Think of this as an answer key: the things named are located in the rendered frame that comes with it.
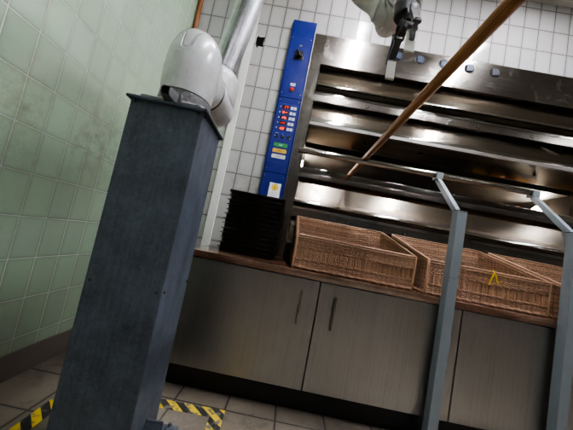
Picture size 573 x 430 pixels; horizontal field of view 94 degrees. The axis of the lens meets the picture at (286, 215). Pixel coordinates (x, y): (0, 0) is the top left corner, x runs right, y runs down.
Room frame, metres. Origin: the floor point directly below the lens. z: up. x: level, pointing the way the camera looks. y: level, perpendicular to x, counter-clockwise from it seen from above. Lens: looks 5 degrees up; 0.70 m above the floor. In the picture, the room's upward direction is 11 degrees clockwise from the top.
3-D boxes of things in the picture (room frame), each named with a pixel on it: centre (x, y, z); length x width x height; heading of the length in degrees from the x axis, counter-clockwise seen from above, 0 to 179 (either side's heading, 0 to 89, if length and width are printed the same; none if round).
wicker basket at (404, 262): (1.44, -0.34, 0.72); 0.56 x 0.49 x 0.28; 90
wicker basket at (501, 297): (1.42, -0.93, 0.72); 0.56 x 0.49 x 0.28; 89
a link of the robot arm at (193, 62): (0.82, 0.38, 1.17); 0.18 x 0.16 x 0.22; 179
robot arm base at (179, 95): (0.79, 0.38, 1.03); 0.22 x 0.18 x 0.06; 1
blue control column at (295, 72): (2.64, 0.10, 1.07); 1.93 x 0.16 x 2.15; 178
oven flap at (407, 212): (1.69, -0.93, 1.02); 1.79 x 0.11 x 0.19; 88
